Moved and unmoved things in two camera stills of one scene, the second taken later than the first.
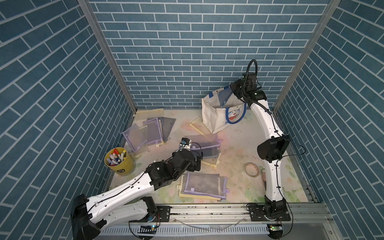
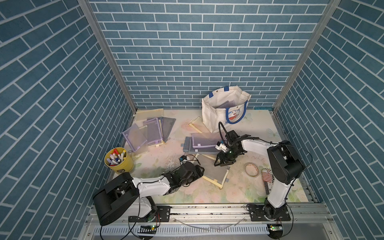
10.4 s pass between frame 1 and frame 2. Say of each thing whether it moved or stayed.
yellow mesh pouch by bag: stayed
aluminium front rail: stayed
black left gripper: moved
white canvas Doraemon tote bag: stayed
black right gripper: moved
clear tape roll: stayed
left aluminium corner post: stayed
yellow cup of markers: stayed
